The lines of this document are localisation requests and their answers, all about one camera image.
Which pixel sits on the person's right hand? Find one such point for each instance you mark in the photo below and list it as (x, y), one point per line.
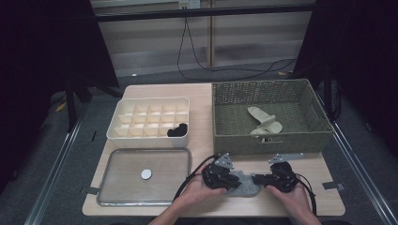
(295, 203)

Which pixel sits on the yellow tape piece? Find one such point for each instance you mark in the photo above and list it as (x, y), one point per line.
(61, 107)
(283, 73)

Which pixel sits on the person's left hand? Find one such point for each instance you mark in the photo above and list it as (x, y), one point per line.
(197, 197)

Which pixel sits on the black curtain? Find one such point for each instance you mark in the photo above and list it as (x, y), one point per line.
(359, 47)
(37, 47)

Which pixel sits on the white divided storage box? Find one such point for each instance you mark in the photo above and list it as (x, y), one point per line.
(150, 142)

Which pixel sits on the black stand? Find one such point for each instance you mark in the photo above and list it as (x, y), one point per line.
(71, 109)
(327, 93)

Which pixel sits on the green woven basket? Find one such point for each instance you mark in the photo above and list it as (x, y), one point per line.
(297, 142)

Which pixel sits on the metal rail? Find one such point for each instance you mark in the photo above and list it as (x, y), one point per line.
(53, 175)
(359, 175)

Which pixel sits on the black sock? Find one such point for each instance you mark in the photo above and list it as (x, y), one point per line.
(172, 132)
(182, 128)

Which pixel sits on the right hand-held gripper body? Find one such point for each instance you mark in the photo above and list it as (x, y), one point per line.
(283, 178)

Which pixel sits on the black horizontal bar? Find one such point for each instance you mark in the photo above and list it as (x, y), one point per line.
(219, 12)

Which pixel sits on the pale beige sock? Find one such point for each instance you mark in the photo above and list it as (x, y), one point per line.
(259, 114)
(272, 127)

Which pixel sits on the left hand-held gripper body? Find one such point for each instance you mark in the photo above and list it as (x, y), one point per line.
(216, 176)

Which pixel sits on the grey tape piece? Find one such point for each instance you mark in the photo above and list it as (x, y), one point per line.
(92, 190)
(333, 185)

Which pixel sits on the wall socket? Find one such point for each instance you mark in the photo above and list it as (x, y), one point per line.
(189, 3)

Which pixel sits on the clear box lid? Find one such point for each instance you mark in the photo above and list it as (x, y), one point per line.
(125, 181)

